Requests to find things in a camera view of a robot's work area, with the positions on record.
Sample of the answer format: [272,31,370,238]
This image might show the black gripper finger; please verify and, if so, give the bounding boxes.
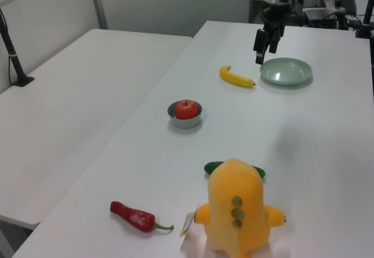
[252,29,268,66]
[268,26,285,54]

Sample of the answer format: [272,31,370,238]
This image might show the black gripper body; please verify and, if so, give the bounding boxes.
[261,2,294,33]

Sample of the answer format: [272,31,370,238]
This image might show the red apple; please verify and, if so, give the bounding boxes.
[175,99,200,121]

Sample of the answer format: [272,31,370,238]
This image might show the grey bowl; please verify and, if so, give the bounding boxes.
[167,99,203,129]

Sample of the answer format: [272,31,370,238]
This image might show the pale green plate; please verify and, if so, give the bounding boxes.
[259,57,313,87]

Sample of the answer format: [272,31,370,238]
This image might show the yellow banana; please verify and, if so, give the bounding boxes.
[219,65,257,89]

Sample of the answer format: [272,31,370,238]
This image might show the background electronics equipment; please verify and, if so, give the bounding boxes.
[297,0,356,31]

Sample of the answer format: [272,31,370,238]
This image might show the green cucumber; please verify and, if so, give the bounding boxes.
[203,161,267,180]

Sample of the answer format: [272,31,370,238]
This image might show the yellow plush toy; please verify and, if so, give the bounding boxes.
[194,158,288,258]

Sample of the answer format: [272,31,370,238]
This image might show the paper plush toy tag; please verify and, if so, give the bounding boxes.
[179,204,200,239]

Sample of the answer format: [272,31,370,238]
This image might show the white side table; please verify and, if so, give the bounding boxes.
[0,29,193,230]

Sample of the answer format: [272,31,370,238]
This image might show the red chili pepper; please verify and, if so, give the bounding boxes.
[110,201,175,233]

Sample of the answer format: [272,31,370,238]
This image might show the black pole with base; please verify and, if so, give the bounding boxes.
[0,7,35,87]

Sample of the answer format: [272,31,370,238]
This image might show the black camera stand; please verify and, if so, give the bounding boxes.
[354,0,374,39]

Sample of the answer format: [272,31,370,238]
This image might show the grey metal partition post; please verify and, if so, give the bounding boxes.
[86,0,108,31]

